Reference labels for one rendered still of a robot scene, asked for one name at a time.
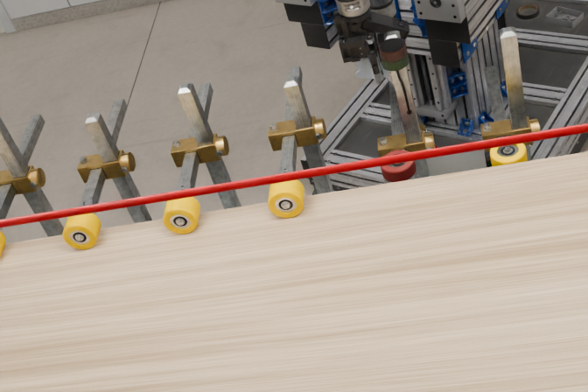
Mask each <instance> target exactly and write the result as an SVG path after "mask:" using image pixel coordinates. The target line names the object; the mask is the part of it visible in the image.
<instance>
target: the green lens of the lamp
mask: <svg viewBox="0 0 588 392"><path fill-rule="evenodd" d="M409 62H410V60H409V55H408V52H407V54H406V56H405V57H404V58H403V59H401V60H399V61H397V62H386V61H384V60H382V59H381V63H382V67H383V68H384V69H385V70H388V71H398V70H401V69H403V68H405V67H406V66H407V65H408V64H409Z"/></svg>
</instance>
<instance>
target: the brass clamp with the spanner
mask: <svg viewBox="0 0 588 392"><path fill-rule="evenodd" d="M420 131H421V138H422V141H421V142H415V143H407V140H406V136H405V133H404V134H399V135H393V136H385V138H386V139H387V141H388V143H387V144H386V145H384V146H381V145H379V141H380V138H381V137H379V138H377V143H378V153H379V157H380V158H381V157H384V156H385V155H386V154H388V153H389V152H391V151H398V150H406V151H408V152H414V151H424V150H429V149H435V143H434V137H433V134H432V133H427V134H424V131H423V130H420Z"/></svg>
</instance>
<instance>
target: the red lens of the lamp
mask: <svg viewBox="0 0 588 392"><path fill-rule="evenodd" d="M401 39H402V38H401ZM402 40H403V39H402ZM382 42H383V41H382ZM382 42H381V43H382ZM403 42H404V46H403V47H402V49H400V50H398V51H396V52H383V51H381V49H380V45H381V44H379V53H380V56H381V59H382V60H384V61H387V62H393V61H397V60H400V59H402V58H403V57H405V56H406V54H407V47H406V43H405V41H404V40H403Z"/></svg>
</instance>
